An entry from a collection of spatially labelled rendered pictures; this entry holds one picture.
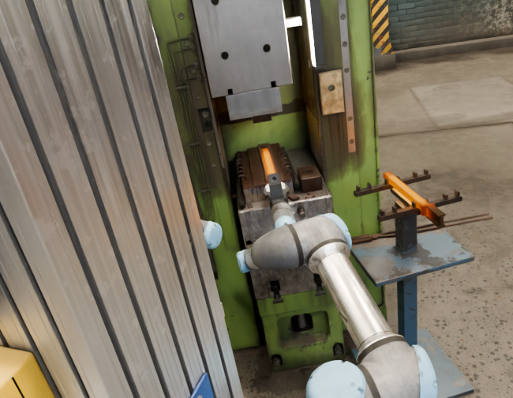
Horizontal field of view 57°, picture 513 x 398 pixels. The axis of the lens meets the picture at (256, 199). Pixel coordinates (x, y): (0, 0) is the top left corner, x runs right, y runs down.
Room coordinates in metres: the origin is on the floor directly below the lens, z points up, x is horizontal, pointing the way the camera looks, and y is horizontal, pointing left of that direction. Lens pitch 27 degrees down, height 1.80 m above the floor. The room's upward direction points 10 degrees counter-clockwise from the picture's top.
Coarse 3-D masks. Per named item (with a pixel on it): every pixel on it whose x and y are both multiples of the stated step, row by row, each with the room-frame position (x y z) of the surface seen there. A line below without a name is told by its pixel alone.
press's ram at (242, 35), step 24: (192, 0) 1.71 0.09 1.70; (216, 0) 1.72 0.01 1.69; (240, 0) 1.71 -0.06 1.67; (264, 0) 1.71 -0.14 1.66; (216, 24) 1.71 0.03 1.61; (240, 24) 1.71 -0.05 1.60; (264, 24) 1.71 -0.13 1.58; (288, 24) 1.90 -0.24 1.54; (216, 48) 1.71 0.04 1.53; (240, 48) 1.71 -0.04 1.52; (264, 48) 1.72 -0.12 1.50; (216, 72) 1.71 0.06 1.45; (240, 72) 1.71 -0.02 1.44; (264, 72) 1.71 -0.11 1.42; (288, 72) 1.71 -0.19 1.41; (216, 96) 1.71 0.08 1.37
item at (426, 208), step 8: (384, 176) 1.68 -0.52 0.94; (392, 176) 1.65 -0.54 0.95; (392, 184) 1.61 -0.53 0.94; (400, 184) 1.57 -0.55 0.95; (400, 192) 1.55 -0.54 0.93; (408, 192) 1.50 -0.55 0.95; (416, 200) 1.44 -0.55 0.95; (424, 200) 1.43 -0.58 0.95; (424, 208) 1.37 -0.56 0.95; (432, 208) 1.34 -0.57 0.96; (432, 216) 1.34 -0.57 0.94; (440, 216) 1.30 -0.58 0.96; (440, 224) 1.30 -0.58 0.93
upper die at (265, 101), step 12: (228, 96) 1.71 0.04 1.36; (240, 96) 1.71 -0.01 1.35; (252, 96) 1.71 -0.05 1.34; (264, 96) 1.71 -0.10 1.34; (276, 96) 1.71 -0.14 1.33; (228, 108) 1.71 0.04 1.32; (240, 108) 1.71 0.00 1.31; (252, 108) 1.71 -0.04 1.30; (264, 108) 1.71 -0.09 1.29; (276, 108) 1.71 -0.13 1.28
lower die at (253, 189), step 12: (264, 144) 2.13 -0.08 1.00; (276, 144) 2.12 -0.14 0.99; (240, 156) 2.07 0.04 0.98; (252, 156) 2.02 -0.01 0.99; (276, 156) 1.96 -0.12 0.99; (252, 168) 1.88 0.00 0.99; (264, 168) 1.84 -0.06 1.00; (276, 168) 1.83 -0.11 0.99; (252, 180) 1.79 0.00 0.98; (264, 180) 1.74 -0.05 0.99; (288, 180) 1.71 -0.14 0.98; (252, 192) 1.71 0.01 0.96
